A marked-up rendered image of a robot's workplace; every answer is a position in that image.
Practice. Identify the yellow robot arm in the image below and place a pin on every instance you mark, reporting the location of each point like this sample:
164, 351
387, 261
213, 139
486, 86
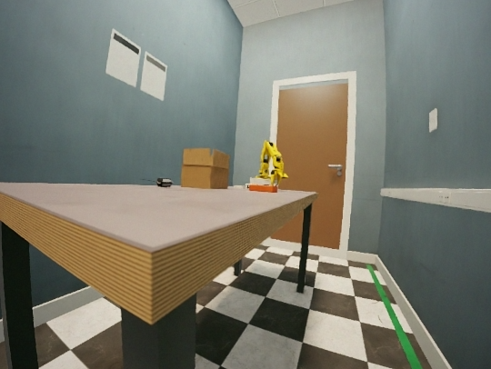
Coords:
265, 162

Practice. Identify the orange digital multimeter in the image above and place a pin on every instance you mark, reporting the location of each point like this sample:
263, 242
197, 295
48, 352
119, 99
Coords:
263, 188

